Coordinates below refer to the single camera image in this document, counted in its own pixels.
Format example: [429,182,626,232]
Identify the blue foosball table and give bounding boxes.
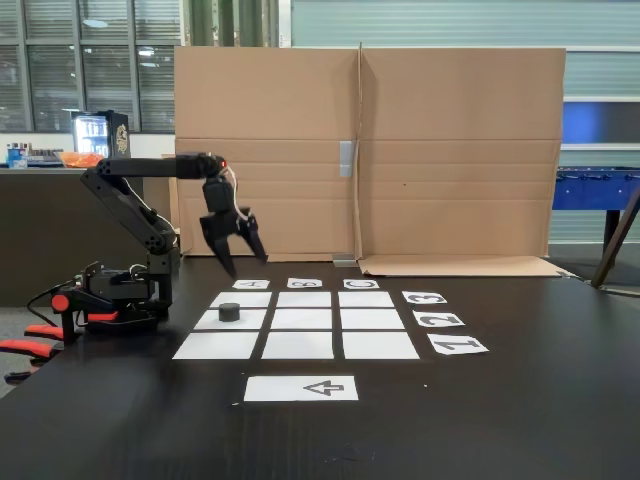
[552,166,640,256]

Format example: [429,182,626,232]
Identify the black mini fridge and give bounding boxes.
[71,109,133,166]

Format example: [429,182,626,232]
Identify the paper sheet with arrow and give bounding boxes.
[243,375,360,403]

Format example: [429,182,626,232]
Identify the white paper grid square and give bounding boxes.
[209,291,273,308]
[342,331,421,361]
[193,309,267,331]
[270,308,333,331]
[340,308,405,330]
[338,291,396,308]
[276,291,333,308]
[261,331,335,361]
[172,331,260,361]

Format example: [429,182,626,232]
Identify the brown wooden easel leg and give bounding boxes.
[589,187,640,289]

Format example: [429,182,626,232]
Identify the blue white box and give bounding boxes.
[5,142,30,170]

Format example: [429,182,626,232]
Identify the orange snack bowl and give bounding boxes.
[54,151,106,169]

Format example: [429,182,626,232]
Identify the black orange bar clamp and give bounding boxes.
[0,287,121,362]

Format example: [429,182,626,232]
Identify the large brown cardboard panel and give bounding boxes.
[358,42,574,279]
[173,45,362,264]

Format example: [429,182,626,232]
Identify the paper sheet number 2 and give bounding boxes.
[412,310,466,329]

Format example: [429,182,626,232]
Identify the paper sheet number 3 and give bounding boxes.
[401,290,449,305]

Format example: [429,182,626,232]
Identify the paper sheet number 1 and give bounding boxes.
[427,335,490,357]

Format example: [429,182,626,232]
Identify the dark brown counter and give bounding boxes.
[0,167,146,308]

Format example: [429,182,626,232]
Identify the black cable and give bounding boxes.
[26,284,67,324]

